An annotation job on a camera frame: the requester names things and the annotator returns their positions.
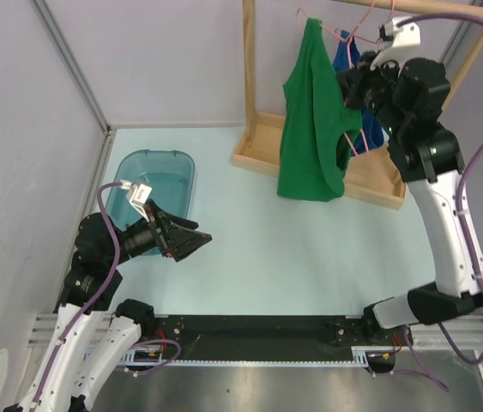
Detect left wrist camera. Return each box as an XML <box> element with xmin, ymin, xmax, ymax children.
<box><xmin>119</xmin><ymin>179</ymin><xmax>152</xmax><ymax>221</ymax></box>

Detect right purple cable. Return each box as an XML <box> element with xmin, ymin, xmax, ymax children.
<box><xmin>395</xmin><ymin>11</ymin><xmax>483</xmax><ymax>361</ymax></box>

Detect pink wire hanger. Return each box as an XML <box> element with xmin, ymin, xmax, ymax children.
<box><xmin>295</xmin><ymin>0</ymin><xmax>397</xmax><ymax>158</ymax></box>

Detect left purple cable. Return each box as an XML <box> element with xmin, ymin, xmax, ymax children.
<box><xmin>30</xmin><ymin>182</ymin><xmax>135</xmax><ymax>409</ymax></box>

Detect aluminium frame post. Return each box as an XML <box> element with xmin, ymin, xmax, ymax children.
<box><xmin>29</xmin><ymin>0</ymin><xmax>111</xmax><ymax>136</ymax></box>

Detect teal plastic bin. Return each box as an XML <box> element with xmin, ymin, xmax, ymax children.
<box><xmin>106</xmin><ymin>148</ymin><xmax>196</xmax><ymax>258</ymax></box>

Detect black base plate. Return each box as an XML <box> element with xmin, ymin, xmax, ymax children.
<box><xmin>152</xmin><ymin>315</ymin><xmax>401</xmax><ymax>362</ymax></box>

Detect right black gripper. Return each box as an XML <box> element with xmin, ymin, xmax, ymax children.
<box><xmin>334</xmin><ymin>50</ymin><xmax>404</xmax><ymax>138</ymax></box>

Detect green tank top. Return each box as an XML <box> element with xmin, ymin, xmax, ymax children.
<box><xmin>277</xmin><ymin>18</ymin><xmax>362</xmax><ymax>202</ymax></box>

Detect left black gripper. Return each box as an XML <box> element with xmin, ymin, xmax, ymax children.
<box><xmin>106</xmin><ymin>197</ymin><xmax>211</xmax><ymax>265</ymax></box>

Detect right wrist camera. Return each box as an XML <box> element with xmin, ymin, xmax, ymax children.
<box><xmin>371</xmin><ymin>16</ymin><xmax>421</xmax><ymax>70</ymax></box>

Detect white cable duct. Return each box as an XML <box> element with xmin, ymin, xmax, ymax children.
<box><xmin>120</xmin><ymin>346</ymin><xmax>379</xmax><ymax>368</ymax></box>

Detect purple cable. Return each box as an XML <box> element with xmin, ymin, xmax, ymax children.
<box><xmin>30</xmin><ymin>182</ymin><xmax>135</xmax><ymax>409</ymax></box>
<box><xmin>395</xmin><ymin>11</ymin><xmax>483</xmax><ymax>361</ymax></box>

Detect blue tank top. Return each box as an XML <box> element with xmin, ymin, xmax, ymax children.
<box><xmin>331</xmin><ymin>28</ymin><xmax>386</xmax><ymax>151</ymax></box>

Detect wooden clothes rack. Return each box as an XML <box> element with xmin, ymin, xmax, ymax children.
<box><xmin>232</xmin><ymin>1</ymin><xmax>483</xmax><ymax>209</ymax></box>

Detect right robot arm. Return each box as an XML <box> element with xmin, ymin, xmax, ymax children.
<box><xmin>336</xmin><ymin>51</ymin><xmax>483</xmax><ymax>344</ymax></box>

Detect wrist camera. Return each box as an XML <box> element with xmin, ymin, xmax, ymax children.
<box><xmin>371</xmin><ymin>16</ymin><xmax>421</xmax><ymax>70</ymax></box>
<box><xmin>119</xmin><ymin>179</ymin><xmax>152</xmax><ymax>221</ymax></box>

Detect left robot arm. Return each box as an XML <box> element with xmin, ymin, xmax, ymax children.
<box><xmin>8</xmin><ymin>201</ymin><xmax>212</xmax><ymax>411</ymax></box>

